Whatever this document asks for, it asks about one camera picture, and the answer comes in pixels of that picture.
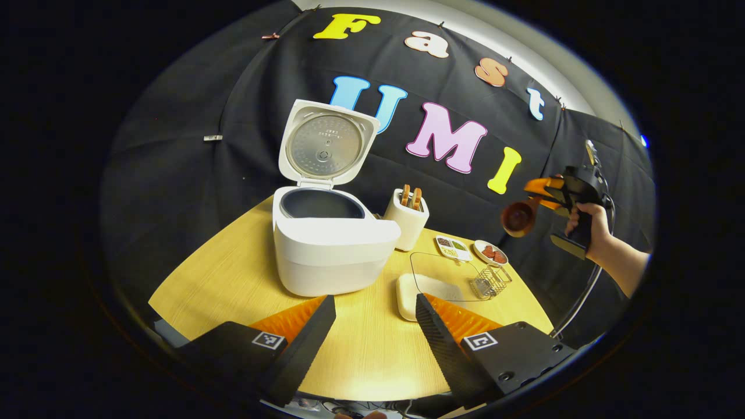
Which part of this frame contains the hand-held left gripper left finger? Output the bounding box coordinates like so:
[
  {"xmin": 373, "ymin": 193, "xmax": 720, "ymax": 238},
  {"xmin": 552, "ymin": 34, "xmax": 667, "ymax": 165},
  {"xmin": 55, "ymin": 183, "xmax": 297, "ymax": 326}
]
[{"xmin": 175, "ymin": 295, "xmax": 337, "ymax": 408}]

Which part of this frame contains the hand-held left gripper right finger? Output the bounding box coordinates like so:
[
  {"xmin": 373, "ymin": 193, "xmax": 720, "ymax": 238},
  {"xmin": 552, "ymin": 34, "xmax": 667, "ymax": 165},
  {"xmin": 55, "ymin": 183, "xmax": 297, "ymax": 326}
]
[{"xmin": 416, "ymin": 293, "xmax": 577, "ymax": 408}]

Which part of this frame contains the brown wooden spoon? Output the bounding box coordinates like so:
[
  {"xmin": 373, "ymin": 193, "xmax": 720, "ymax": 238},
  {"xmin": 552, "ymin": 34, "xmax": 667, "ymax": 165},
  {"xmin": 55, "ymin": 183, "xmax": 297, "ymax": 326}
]
[{"xmin": 501, "ymin": 198, "xmax": 545, "ymax": 238}]

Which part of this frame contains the metal wire chopstick holder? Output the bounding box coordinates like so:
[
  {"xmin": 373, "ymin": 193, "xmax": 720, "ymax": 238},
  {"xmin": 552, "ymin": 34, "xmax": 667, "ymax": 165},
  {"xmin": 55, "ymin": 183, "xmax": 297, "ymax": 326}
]
[{"xmin": 469, "ymin": 265, "xmax": 513, "ymax": 300}]

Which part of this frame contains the white rice cooker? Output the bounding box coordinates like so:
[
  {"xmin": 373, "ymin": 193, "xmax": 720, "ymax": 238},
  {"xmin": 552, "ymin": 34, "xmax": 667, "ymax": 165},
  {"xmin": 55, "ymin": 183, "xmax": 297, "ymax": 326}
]
[{"xmin": 272, "ymin": 99, "xmax": 402, "ymax": 298}]

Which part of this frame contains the white rectangular container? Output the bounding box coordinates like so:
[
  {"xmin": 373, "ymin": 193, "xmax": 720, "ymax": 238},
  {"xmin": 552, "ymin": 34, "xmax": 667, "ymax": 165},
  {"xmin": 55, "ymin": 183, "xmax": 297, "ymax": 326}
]
[{"xmin": 396, "ymin": 251, "xmax": 487, "ymax": 322}]

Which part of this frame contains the white round plate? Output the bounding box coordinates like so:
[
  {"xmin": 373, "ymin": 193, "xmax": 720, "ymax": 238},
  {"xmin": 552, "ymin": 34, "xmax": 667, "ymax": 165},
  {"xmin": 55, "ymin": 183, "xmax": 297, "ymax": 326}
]
[{"xmin": 472, "ymin": 240, "xmax": 509, "ymax": 267}]

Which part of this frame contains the white divided dish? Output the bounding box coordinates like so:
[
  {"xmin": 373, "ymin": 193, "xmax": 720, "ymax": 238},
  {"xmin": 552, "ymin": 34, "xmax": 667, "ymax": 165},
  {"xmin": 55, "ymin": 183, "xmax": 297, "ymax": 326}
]
[{"xmin": 435, "ymin": 235, "xmax": 473, "ymax": 262}]

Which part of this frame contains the white toaster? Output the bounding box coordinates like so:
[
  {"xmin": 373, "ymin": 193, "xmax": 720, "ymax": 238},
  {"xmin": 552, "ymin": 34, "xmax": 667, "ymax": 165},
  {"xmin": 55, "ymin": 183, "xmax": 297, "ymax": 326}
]
[{"xmin": 384, "ymin": 187, "xmax": 430, "ymax": 252}]

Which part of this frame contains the black cable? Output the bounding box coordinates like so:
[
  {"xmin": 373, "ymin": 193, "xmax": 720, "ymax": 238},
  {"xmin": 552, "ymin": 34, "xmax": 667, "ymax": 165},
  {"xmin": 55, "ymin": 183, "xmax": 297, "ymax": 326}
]
[{"xmin": 550, "ymin": 198, "xmax": 615, "ymax": 339}]

